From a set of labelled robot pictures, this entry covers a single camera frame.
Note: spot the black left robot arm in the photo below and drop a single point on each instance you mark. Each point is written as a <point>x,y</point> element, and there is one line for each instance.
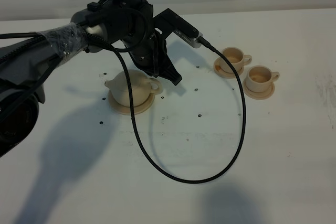
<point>26,65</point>

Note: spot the far beige teacup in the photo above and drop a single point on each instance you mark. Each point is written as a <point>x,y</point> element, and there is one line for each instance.
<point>237,59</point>

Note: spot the far beige cup saucer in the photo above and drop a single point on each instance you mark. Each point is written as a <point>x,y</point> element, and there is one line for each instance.
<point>220,72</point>

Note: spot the large beige teapot saucer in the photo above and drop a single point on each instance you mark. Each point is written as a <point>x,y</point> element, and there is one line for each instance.
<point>126,110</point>

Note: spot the near beige cup saucer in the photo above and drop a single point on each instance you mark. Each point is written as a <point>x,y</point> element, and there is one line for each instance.
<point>259,95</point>

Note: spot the beige ceramic teapot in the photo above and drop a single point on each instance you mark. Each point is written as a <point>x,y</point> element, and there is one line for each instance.
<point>141,86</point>

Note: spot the beige cup saucer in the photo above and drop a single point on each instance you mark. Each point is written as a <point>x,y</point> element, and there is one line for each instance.
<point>220,72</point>
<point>259,95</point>

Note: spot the beige teacup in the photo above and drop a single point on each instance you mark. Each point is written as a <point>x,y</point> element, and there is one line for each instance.
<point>237,59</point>
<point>260,78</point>

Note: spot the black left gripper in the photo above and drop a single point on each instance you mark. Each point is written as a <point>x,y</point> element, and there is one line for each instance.
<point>151,57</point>

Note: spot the near beige teacup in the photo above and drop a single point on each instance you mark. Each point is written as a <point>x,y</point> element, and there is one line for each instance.
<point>260,78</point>

